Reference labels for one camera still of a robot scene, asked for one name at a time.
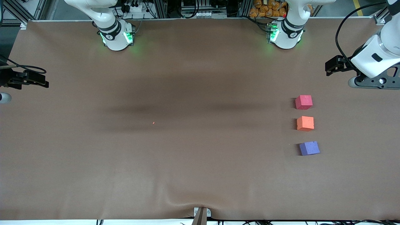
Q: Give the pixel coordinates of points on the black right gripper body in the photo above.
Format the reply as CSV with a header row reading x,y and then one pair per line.
x,y
7,78

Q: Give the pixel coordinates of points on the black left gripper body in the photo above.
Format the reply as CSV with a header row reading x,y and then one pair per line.
x,y
344,64

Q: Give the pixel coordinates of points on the orange foam block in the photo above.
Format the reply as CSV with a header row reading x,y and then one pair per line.
x,y
305,123

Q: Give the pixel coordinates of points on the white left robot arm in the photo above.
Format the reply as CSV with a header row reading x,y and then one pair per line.
x,y
289,37

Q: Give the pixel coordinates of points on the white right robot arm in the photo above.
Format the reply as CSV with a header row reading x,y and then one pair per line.
x,y
114,39

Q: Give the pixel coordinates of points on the red foam block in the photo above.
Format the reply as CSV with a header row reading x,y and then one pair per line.
x,y
303,102

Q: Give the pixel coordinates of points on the purple foam block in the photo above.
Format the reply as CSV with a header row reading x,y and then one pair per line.
x,y
309,148

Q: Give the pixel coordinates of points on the bag of orange snacks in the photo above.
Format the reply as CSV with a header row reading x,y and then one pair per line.
x,y
265,9

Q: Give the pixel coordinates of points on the white power strip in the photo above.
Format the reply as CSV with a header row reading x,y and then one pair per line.
x,y
132,7

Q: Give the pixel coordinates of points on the white terminal block row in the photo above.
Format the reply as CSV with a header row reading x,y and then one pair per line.
x,y
203,14

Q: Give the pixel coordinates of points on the large table cover mat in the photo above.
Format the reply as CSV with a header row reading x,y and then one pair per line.
x,y
200,175

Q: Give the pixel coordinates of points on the metal table edge clamp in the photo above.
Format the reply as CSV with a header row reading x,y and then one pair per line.
x,y
202,215

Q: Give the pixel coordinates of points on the aluminium frame profile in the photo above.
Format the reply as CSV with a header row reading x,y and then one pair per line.
x,y
18,9
382,15
160,8

